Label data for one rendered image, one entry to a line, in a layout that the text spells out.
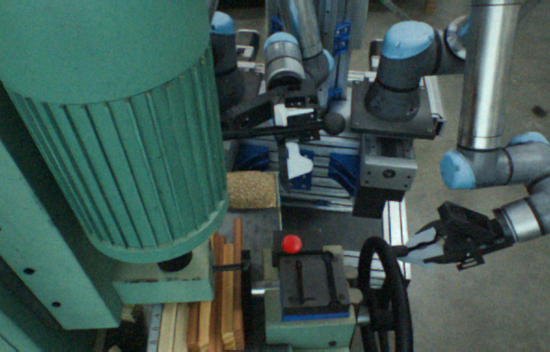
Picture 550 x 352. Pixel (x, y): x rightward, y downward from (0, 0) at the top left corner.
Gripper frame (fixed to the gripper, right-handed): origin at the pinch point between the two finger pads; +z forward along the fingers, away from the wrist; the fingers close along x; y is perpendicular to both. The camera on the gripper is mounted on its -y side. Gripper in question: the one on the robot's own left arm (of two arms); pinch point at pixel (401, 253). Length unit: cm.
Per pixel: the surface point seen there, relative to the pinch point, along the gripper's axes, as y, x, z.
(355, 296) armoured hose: -18.6, -15.2, 5.2
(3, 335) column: -49, -22, 41
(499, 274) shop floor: 107, 39, -18
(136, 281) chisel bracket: -40, -14, 29
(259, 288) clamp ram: -25.1, -12.5, 18.2
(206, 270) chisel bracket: -35.1, -13.2, 20.8
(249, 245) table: -20.5, -0.5, 22.6
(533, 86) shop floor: 146, 167, -84
